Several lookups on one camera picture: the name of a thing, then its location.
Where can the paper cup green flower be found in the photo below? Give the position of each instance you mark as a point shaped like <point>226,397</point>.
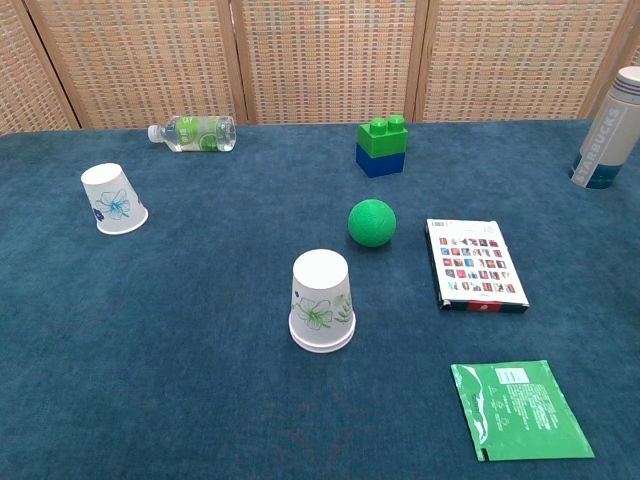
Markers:
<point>320,295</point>

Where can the paper cup blue round print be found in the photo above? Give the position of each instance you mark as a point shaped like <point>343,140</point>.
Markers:
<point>322,349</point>

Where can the paper cup blue flower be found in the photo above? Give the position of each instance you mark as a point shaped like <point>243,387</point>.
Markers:
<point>114,202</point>

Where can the green ball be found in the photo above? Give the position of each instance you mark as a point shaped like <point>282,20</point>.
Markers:
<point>371,222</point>

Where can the blue toy building block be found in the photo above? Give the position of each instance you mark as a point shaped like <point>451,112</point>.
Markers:
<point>380,164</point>

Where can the green toy building block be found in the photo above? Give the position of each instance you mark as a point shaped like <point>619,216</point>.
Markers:
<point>382,136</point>

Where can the blue tablecloth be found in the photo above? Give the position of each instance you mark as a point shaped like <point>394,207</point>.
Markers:
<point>200,325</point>

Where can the white box with picture grid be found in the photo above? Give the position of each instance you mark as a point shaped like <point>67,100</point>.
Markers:
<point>475,265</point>

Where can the clear bottle green label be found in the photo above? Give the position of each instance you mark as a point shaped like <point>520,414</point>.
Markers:
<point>200,134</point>

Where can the woven rattan screen panel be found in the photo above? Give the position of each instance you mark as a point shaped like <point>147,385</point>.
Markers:
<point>510,60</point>
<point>620,45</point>
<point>330,60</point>
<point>25,70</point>
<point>140,60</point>

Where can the green foil packet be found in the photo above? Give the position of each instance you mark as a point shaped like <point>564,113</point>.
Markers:
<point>520,410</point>

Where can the white Starbucks tumbler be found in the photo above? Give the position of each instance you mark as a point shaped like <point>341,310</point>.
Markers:
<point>607,135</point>

